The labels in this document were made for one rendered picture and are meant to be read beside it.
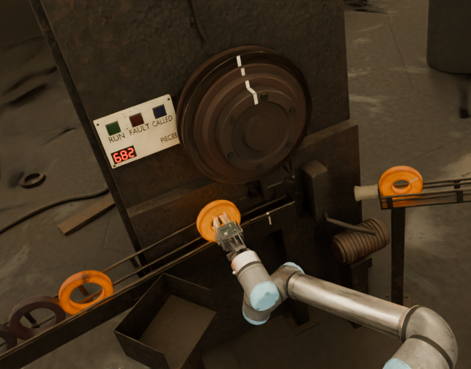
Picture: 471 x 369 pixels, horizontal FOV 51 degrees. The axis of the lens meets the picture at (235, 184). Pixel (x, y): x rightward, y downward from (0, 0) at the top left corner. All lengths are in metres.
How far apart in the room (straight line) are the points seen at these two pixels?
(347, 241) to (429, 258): 0.77
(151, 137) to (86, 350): 1.30
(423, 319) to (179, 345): 0.79
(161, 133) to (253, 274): 0.57
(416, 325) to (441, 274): 1.31
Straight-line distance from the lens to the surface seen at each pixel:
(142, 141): 1.71
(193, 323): 1.75
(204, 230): 1.72
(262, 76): 1.58
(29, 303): 1.87
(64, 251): 3.26
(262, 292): 1.50
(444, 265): 2.67
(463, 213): 2.97
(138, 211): 1.82
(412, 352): 1.27
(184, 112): 1.57
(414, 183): 1.97
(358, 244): 2.03
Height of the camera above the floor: 1.93
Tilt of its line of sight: 36 degrees down
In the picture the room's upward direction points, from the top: 13 degrees counter-clockwise
